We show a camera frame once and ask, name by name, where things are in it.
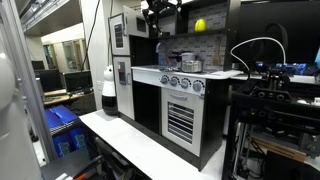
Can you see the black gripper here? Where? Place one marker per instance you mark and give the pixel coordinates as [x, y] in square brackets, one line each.
[158, 4]

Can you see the yellow toy fruit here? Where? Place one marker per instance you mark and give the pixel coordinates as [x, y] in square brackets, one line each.
[200, 25]

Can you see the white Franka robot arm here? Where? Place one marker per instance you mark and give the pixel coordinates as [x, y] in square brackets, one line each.
[11, 150]

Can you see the steel pot lid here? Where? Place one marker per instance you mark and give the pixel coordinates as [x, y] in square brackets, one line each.
[171, 69]

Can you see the white microwave door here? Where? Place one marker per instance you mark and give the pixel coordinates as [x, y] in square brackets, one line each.
[131, 28]

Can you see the grey toy faucet spout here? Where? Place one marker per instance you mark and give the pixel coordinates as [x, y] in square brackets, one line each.
[159, 55]

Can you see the white fridge door with window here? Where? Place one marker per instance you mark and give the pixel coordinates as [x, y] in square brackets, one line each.
[126, 50]

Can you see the white black toy kitchen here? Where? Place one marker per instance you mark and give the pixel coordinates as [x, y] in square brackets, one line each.
[150, 77]

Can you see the grey stove knob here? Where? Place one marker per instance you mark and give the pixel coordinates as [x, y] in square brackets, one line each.
[184, 83]
[164, 79]
[197, 86]
[173, 81]

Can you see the wooden spatula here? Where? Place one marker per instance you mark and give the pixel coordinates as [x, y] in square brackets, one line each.
[216, 58]

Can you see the white oven door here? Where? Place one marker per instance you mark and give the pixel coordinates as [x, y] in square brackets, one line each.
[181, 96]

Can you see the white black penguin-shaped device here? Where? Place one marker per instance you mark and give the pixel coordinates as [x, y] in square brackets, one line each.
[109, 83]

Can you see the white fridge door with dispenser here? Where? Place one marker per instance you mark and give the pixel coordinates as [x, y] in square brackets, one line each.
[123, 100]

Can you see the black computer monitor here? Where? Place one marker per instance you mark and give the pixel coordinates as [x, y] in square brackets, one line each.
[50, 81]
[37, 65]
[78, 81]

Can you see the wooden office desk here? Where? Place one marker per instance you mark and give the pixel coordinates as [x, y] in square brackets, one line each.
[56, 99]

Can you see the large black screen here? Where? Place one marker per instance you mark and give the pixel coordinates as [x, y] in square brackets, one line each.
[300, 26]

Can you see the blue flat cardboard box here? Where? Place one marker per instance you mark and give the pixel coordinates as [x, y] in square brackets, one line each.
[61, 115]

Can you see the blue storage crate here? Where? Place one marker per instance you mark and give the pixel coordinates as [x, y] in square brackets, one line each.
[78, 140]

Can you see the tan wooden board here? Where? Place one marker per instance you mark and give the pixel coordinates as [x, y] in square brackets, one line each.
[280, 150]

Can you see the dark robot mounting plate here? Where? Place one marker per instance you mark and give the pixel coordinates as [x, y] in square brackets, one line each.
[60, 166]

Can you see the black metal frame rack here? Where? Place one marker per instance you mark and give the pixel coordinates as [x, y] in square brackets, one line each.
[266, 100]

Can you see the aluminium frame post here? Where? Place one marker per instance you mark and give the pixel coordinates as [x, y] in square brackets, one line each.
[25, 73]

